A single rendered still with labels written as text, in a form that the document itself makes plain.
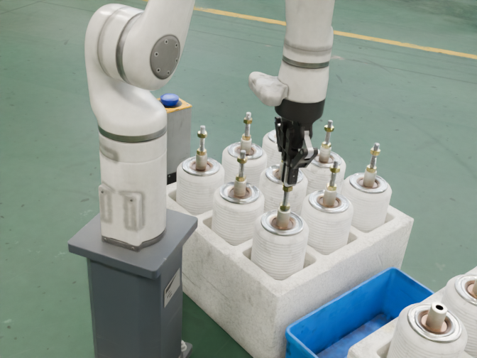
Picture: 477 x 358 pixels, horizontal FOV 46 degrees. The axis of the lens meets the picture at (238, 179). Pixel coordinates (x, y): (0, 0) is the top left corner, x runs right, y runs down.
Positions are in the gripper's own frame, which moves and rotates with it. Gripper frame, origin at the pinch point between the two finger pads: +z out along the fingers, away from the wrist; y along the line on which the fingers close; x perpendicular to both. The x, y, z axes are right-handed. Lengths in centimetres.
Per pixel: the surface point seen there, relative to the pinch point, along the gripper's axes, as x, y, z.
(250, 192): 2.5, 10.5, 9.9
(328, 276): -8.0, -5.1, 19.3
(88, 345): 33.9, 3.6, 35.4
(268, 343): 4.0, -9.5, 28.5
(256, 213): 2.3, 6.5, 12.1
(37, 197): 42, 56, 35
